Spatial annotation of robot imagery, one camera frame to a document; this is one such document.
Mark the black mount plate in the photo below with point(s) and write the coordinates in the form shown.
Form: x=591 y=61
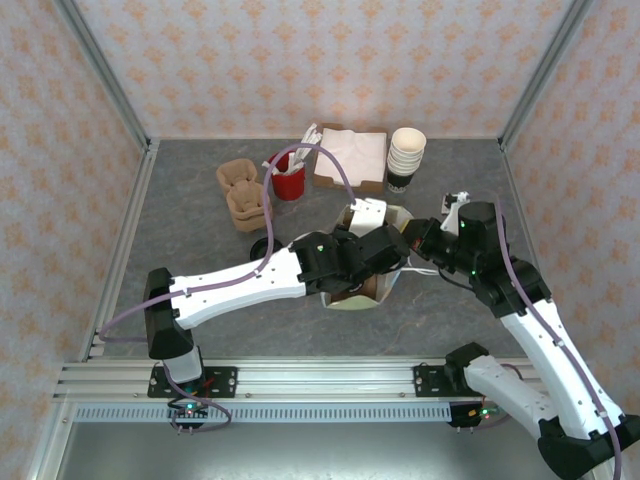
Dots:
x=222 y=382
x=430 y=382

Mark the black cup lid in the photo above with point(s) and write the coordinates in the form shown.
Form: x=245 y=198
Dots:
x=261 y=247

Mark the black left mount plate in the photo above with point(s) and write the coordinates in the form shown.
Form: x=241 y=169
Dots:
x=222 y=382

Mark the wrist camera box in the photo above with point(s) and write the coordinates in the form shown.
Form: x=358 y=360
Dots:
x=369 y=217
x=455 y=212

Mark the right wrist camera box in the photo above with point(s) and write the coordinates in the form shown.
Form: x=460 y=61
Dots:
x=455 y=212

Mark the black right mount plate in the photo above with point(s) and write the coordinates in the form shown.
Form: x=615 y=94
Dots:
x=430 y=382

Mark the aluminium side rail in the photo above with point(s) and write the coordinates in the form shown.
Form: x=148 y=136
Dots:
x=510 y=175
x=142 y=190

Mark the right aluminium frame post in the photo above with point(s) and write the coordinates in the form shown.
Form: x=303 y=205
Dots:
x=545 y=75

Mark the left aluminium side rail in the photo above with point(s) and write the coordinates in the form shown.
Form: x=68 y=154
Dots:
x=142 y=190

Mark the grey metal base panel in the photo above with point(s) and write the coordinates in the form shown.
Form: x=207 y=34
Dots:
x=300 y=450

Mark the stack of pulp cup carriers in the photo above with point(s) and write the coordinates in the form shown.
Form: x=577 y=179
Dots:
x=245 y=205

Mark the left circuit board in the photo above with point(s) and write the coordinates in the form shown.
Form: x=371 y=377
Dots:
x=189 y=411

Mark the aluminium frame post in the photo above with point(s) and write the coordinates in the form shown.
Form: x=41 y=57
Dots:
x=545 y=75
x=105 y=75

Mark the red plastic cup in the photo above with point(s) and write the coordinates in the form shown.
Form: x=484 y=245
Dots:
x=290 y=185

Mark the right circuit board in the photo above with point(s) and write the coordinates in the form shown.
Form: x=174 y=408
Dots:
x=480 y=413

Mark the circuit board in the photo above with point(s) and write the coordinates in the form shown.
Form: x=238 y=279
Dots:
x=189 y=411
x=480 y=413

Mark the left aluminium frame post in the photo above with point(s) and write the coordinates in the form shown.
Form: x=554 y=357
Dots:
x=105 y=75

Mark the aluminium mounting rail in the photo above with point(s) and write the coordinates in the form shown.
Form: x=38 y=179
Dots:
x=325 y=375

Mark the brown pulp cup carrier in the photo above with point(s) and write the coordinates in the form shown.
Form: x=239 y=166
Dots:
x=377 y=287

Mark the stack of white napkins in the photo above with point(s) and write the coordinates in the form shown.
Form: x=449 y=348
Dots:
x=360 y=155

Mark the paper takeout bag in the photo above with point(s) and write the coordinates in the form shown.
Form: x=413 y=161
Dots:
x=352 y=305

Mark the stack of paper cups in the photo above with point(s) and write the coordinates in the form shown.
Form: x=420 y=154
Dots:
x=406 y=150

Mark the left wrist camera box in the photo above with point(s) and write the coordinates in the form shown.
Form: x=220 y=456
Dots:
x=369 y=217

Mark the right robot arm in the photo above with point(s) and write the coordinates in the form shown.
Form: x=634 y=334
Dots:
x=550 y=360

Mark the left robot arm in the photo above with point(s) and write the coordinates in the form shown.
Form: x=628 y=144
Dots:
x=230 y=290

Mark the right aluminium side rail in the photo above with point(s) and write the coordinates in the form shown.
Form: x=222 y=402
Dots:
x=510 y=175

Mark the napkins in brown box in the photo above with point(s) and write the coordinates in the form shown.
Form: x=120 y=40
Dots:
x=330 y=181

